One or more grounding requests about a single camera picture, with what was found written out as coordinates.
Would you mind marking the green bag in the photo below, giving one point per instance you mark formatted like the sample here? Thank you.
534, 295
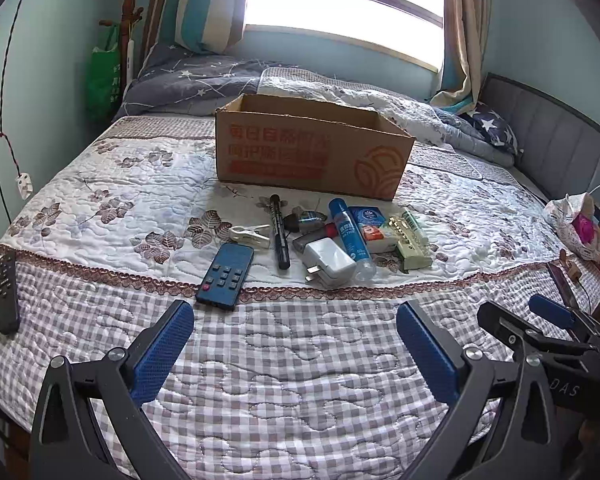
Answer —
102, 75

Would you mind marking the blue white tissue pack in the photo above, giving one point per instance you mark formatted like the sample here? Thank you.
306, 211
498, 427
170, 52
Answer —
375, 225

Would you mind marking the wooden bed board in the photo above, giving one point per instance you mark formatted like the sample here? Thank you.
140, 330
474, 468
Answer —
155, 5

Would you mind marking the folded light quilt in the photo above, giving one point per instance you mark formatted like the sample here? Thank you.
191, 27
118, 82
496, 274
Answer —
355, 95

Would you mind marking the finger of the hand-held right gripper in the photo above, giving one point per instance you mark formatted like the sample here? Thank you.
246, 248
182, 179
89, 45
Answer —
500, 322
550, 310

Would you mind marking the window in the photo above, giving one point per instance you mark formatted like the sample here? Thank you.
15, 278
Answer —
330, 0

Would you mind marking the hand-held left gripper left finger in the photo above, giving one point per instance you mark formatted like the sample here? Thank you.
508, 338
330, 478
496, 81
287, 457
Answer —
165, 340

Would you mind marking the blue glue bottle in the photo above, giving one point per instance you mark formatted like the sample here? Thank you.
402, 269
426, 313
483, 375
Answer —
345, 232

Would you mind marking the red and black small case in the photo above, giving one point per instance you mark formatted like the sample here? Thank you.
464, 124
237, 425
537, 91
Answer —
310, 239

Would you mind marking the white charger plug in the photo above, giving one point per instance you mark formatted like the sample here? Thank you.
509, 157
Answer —
327, 260

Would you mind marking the dark grey small object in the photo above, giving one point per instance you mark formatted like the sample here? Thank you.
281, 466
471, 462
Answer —
305, 217

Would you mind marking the quilted floral bedspread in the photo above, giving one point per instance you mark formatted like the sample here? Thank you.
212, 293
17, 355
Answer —
280, 360

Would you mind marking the wooden coat rack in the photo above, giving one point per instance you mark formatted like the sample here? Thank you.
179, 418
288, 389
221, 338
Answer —
128, 5

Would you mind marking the crumpled plastic bag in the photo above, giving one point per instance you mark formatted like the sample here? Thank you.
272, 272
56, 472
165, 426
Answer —
570, 220

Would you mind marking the navy star pillow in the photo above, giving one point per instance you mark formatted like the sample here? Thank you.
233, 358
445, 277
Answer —
490, 127

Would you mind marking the brown cardboard box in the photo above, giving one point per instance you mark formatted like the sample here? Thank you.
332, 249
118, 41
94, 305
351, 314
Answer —
280, 155

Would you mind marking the white clothespin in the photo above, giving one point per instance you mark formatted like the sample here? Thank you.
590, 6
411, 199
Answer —
245, 234

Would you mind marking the pale green box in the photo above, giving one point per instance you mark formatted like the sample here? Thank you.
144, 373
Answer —
412, 255

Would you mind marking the blue remote control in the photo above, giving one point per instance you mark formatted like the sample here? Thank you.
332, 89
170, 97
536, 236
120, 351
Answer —
225, 277

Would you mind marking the black remote control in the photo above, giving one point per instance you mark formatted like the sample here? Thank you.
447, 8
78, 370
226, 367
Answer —
7, 295

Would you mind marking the grey padded headboard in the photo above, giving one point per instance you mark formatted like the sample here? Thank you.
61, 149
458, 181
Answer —
555, 135

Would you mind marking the beige curtain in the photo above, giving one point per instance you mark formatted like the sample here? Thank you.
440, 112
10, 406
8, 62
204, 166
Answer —
467, 20

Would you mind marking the striped pillow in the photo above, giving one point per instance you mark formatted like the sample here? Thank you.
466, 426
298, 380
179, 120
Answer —
205, 10

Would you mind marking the dark blue star quilt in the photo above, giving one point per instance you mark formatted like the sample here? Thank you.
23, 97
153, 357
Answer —
180, 80

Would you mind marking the black marker pen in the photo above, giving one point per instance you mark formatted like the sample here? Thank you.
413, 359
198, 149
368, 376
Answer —
281, 240

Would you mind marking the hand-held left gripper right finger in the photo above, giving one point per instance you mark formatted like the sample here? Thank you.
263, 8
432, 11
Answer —
425, 355

